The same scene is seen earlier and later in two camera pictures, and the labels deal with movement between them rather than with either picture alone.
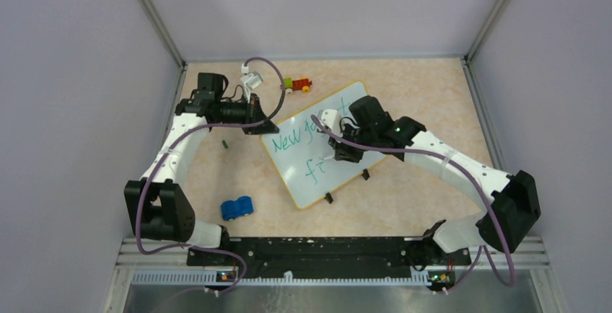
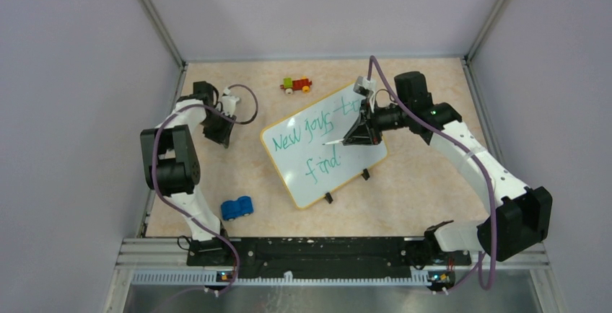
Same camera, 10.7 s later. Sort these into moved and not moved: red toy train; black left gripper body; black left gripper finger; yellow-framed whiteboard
Moved: black left gripper body; black left gripper finger
Not moved: yellow-framed whiteboard; red toy train
